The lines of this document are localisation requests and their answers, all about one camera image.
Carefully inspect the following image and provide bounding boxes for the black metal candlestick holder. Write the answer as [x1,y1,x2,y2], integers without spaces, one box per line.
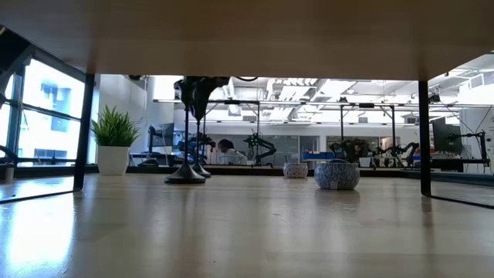
[164,78,207,185]

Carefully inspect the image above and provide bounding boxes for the red leaf patterned candle tin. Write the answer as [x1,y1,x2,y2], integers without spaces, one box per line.
[283,161,310,179]

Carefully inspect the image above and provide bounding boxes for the light blue patterned candle tin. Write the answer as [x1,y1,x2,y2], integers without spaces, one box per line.
[313,158,361,191]

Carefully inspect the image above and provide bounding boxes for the raised wooden shelf black legs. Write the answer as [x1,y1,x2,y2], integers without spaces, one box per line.
[0,0,494,210]

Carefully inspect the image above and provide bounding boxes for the person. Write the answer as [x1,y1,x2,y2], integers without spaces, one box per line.
[339,137,371,164]
[217,138,249,166]

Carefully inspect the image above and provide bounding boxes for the green plant in white pot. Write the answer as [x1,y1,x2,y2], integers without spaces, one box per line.
[90,104,141,177]

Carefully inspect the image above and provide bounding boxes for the black computer monitor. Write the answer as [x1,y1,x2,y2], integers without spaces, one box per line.
[431,116,463,155]

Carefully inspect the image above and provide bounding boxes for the black table frame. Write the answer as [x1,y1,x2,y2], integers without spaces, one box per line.
[0,164,494,186]

